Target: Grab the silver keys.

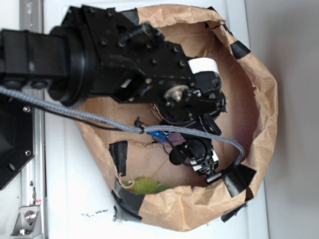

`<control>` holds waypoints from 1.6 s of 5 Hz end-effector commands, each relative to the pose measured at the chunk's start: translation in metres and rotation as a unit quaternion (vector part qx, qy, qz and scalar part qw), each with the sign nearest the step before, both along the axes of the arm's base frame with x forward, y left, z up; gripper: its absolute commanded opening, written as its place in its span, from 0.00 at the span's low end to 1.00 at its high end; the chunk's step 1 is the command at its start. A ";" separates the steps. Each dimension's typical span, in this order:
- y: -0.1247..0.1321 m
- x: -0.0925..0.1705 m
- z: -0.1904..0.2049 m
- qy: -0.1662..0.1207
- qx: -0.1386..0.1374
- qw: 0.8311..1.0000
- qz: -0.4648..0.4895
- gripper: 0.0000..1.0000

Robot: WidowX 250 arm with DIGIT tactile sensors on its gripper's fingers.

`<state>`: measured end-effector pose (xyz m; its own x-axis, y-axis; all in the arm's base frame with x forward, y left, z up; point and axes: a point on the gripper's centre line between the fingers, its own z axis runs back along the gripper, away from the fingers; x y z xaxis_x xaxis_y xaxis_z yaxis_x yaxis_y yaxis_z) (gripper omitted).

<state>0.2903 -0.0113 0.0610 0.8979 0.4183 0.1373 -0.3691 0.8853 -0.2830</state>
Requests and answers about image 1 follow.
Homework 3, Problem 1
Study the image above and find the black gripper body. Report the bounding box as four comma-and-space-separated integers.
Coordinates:
61, 6, 226, 132

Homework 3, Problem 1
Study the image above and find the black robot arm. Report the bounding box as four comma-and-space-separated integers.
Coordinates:
0, 6, 226, 135

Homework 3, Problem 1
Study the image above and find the brown paper bag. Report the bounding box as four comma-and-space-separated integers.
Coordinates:
77, 4, 278, 232

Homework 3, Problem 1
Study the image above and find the green fuzzy toy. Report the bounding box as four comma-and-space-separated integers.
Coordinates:
123, 177, 171, 194

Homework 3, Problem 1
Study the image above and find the grey braided cable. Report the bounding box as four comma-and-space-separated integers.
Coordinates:
0, 85, 246, 166

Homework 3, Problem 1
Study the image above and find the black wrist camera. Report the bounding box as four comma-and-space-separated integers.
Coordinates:
167, 137, 222, 184

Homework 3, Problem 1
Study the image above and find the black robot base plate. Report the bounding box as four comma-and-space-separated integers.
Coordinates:
0, 96, 34, 190

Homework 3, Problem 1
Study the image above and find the aluminium extrusion rail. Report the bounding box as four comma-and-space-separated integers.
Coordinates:
19, 0, 48, 239

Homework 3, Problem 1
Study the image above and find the silver corner bracket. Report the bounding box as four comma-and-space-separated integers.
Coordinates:
9, 206, 42, 239

